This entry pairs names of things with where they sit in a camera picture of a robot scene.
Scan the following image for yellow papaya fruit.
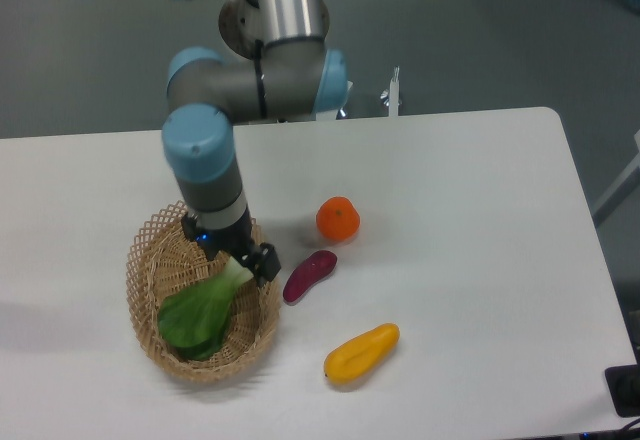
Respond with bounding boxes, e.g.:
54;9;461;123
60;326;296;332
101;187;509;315
323;323;400;386

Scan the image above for woven wicker basket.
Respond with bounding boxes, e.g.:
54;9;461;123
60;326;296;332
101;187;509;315
126;201;281;383

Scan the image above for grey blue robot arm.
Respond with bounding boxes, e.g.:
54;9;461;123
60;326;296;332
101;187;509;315
161;0;348;284

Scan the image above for white pedestal base frame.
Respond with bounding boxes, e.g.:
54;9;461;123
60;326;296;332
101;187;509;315
335;65;404;121

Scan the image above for black device at table edge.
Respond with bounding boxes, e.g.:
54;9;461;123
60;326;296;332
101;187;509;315
605;364;639;418

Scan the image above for white table leg right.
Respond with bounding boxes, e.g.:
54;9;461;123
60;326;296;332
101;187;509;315
591;132;639;228

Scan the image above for green bok choy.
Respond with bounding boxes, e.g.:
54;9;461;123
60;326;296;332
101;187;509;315
157;258;253;361

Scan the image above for orange tangerine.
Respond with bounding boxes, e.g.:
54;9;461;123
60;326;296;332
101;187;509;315
315;196;360;242

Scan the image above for purple sweet potato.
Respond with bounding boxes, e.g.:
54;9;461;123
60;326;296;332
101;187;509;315
283;250;338;303

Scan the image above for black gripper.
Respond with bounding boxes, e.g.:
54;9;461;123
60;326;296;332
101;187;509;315
180;208;281;288

